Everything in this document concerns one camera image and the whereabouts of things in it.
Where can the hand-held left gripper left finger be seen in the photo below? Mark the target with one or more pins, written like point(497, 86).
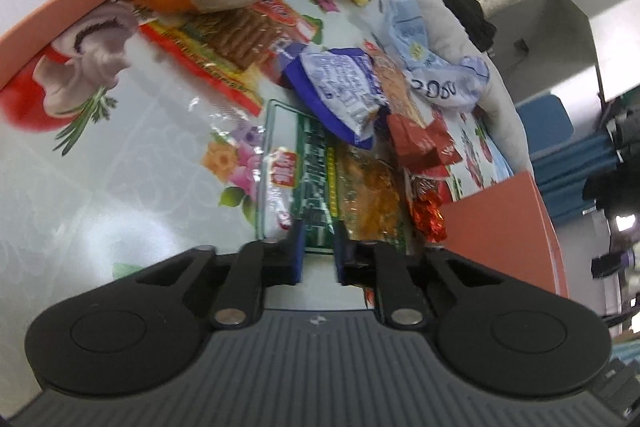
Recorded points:
point(297, 254)

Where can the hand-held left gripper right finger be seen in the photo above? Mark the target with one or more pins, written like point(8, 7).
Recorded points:
point(339, 254)

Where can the green label snack packet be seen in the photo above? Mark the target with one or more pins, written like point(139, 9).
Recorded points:
point(312, 177)

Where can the shiny red candy wrapper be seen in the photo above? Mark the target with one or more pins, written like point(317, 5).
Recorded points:
point(430, 214)

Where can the small red snack packet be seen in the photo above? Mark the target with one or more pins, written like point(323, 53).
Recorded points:
point(412, 142)
point(445, 147)

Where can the blue and white snack packet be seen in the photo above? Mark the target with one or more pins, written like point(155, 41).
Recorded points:
point(340, 87)

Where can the floral printed sheet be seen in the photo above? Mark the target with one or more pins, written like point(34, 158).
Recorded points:
point(150, 167)

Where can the red label noodle snack packet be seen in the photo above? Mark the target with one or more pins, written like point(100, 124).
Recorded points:
point(397, 87)

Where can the red striped biscuit packet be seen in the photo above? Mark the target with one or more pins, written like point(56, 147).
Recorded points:
point(225, 42)

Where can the light blue crumpled bag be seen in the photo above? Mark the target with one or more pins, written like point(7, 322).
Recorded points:
point(415, 37)

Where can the blue curtain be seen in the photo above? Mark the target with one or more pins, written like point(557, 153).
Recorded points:
point(565, 177)

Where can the blue chair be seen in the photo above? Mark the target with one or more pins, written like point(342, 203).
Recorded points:
point(545, 122)

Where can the grey blanket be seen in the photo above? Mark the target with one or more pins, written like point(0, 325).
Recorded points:
point(450, 17)

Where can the black power plug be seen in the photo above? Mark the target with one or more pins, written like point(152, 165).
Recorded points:
point(521, 45)

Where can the hanging dark clothes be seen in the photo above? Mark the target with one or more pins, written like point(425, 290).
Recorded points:
point(620, 157)

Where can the grey cabinet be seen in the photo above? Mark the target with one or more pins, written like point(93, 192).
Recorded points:
point(555, 42)

